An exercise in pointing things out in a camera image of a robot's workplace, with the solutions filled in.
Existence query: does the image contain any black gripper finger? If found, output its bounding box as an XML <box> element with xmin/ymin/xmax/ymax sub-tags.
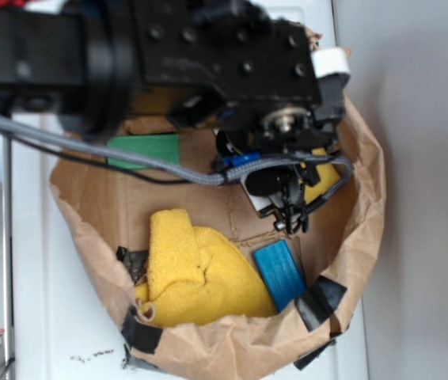
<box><xmin>243</xmin><ymin>165</ymin><xmax>309</xmax><ymax>233</ymax></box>

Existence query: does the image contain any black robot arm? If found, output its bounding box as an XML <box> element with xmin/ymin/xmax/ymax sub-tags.
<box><xmin>0</xmin><ymin>1</ymin><xmax>352</xmax><ymax>234</ymax></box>

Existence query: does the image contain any blue wooden block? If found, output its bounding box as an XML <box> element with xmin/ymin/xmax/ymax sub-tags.
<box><xmin>252</xmin><ymin>240</ymin><xmax>306</xmax><ymax>313</ymax></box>

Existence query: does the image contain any green wooden block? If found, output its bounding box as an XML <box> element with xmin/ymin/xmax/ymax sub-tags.
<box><xmin>107</xmin><ymin>134</ymin><xmax>180</xmax><ymax>165</ymax></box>

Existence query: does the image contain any yellow cloth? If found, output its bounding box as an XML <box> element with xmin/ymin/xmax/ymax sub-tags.
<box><xmin>135</xmin><ymin>209</ymin><xmax>277</xmax><ymax>328</ymax></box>

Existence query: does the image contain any black tape strip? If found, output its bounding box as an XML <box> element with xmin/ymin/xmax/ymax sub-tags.
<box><xmin>294</xmin><ymin>275</ymin><xmax>347</xmax><ymax>333</ymax></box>

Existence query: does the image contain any brown paper bag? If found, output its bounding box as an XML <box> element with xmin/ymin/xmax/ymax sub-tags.
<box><xmin>50</xmin><ymin>103</ymin><xmax>386</xmax><ymax>379</ymax></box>

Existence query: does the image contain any yellow sponge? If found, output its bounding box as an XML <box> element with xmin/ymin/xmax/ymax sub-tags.
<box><xmin>301</xmin><ymin>163</ymin><xmax>340</xmax><ymax>204</ymax></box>

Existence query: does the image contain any grey braided cable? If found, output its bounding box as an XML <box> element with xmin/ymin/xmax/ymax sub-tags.
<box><xmin>0</xmin><ymin>110</ymin><xmax>355</xmax><ymax>213</ymax></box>

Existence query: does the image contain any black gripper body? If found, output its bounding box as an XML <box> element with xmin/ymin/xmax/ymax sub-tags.
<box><xmin>130</xmin><ymin>1</ymin><xmax>350</xmax><ymax>153</ymax></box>

